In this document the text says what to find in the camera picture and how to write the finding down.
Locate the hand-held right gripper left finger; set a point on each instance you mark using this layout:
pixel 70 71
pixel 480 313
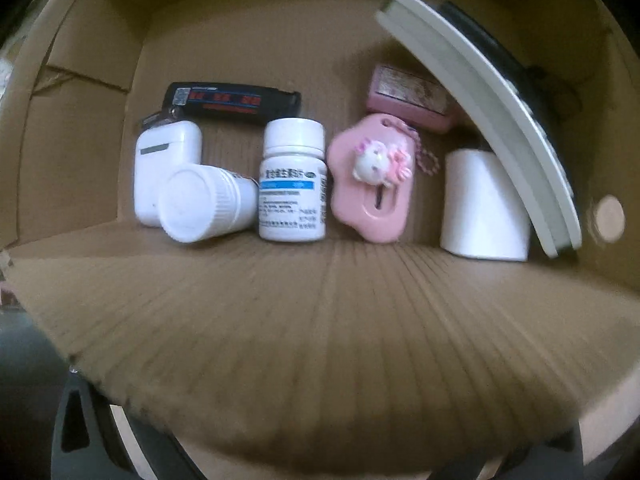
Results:
pixel 95 440

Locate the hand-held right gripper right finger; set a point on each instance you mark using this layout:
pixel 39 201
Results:
pixel 550 465

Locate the brown cardboard box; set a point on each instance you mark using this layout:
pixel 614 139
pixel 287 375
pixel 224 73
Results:
pixel 320 335

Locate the white earbuds case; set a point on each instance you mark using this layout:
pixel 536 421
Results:
pixel 160 142

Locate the white pill bottle blue label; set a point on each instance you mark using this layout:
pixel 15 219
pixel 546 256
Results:
pixel 292 200

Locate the black rectangular case red print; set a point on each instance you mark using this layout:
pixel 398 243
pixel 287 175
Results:
pixel 225 105

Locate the white and black calculator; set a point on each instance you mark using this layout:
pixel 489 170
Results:
pixel 475 85

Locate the small pink box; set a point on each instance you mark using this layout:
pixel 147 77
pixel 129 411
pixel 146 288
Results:
pixel 400 90

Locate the black device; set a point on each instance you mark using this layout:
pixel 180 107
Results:
pixel 500 55

